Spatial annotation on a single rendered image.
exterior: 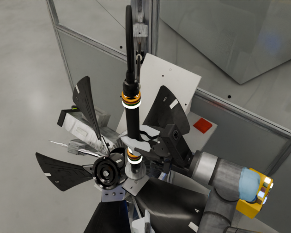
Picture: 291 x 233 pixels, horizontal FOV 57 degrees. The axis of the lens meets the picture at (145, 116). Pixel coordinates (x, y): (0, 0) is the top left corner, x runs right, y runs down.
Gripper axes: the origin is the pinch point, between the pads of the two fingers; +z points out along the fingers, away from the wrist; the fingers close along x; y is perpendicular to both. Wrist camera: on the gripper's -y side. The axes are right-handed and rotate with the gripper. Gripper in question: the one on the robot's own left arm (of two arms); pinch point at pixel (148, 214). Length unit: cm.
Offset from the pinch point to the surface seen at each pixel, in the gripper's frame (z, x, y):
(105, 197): 8.9, 4.9, 16.3
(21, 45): 258, 101, 165
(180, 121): 19.1, -24.1, -12.5
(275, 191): 37, 77, -72
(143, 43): 69, -18, -1
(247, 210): 6.2, 18.7, -37.0
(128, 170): 10.8, -10.8, 5.3
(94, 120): 29.4, -15.3, 17.4
